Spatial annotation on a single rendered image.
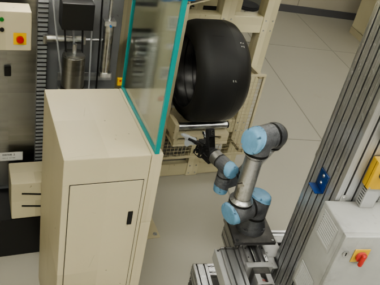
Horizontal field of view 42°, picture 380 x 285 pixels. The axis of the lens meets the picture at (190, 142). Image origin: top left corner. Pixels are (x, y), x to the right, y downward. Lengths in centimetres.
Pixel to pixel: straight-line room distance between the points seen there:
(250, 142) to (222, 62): 66
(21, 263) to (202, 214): 132
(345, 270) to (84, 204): 108
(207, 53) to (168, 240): 140
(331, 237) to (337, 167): 29
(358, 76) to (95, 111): 111
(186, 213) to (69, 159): 191
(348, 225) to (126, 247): 97
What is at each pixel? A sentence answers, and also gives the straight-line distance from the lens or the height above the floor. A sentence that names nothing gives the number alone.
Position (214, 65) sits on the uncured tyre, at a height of 135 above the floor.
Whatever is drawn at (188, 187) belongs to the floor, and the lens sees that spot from 396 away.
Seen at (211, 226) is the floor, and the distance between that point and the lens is 368.
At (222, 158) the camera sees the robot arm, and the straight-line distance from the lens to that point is 244.
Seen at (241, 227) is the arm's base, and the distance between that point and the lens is 259.
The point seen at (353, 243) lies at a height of 120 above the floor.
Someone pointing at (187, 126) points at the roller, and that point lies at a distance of 294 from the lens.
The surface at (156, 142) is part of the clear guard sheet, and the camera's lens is 199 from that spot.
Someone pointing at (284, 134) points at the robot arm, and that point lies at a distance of 225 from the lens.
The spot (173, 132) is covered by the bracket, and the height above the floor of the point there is 90.
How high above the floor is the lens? 242
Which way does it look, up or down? 33 degrees down
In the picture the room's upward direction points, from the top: 13 degrees clockwise
